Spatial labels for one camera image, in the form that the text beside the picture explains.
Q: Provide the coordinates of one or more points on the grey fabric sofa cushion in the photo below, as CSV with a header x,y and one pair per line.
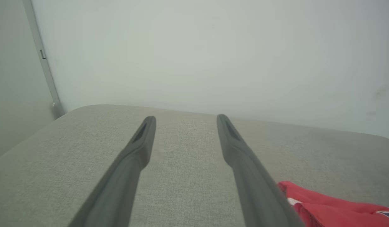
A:
x,y
181,176

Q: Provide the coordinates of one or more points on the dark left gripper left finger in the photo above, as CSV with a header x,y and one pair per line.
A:
x,y
125,176

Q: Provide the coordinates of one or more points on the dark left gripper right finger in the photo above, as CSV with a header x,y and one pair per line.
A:
x,y
251,179

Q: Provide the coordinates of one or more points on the red and white shirt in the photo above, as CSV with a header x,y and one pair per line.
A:
x,y
333,211

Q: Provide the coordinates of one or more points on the grey wall corner pole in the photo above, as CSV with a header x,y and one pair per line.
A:
x,y
44,63

